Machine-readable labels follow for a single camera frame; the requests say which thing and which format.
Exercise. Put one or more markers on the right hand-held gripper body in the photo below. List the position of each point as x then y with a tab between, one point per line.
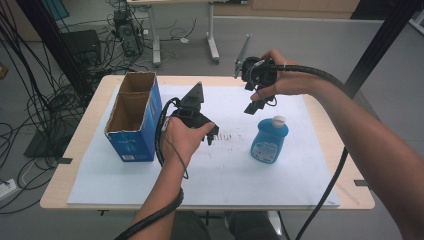
258	73

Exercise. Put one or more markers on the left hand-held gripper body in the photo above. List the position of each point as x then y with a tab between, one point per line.
191	108

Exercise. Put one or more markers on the blue bottle with white cap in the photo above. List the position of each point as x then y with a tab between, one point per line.
268	143

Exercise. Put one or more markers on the blue cardboard box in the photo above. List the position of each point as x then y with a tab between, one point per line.
143	140

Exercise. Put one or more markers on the person's left hand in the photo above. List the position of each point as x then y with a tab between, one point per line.
180	140

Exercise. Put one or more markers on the person's right hand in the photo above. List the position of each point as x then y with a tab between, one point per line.
293	81

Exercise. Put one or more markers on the white foam board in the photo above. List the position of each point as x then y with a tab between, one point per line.
233	173

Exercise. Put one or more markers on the wooden cabinet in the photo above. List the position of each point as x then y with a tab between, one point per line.
300	8

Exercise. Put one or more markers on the person's dark trousers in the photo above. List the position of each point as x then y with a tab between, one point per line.
193	230

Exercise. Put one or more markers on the black computer tower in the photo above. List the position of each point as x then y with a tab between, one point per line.
128	33

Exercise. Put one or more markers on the black box case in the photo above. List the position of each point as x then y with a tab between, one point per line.
81	46

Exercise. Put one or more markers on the black tape strip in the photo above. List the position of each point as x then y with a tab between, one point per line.
361	182
65	160

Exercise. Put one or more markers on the teal panel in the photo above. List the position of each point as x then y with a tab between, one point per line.
56	8

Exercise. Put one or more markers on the white power strip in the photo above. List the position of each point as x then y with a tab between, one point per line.
7	189

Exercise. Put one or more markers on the white desk frame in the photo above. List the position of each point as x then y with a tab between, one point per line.
212	40

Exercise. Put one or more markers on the black metal stand post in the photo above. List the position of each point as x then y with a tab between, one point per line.
383	43
50	36

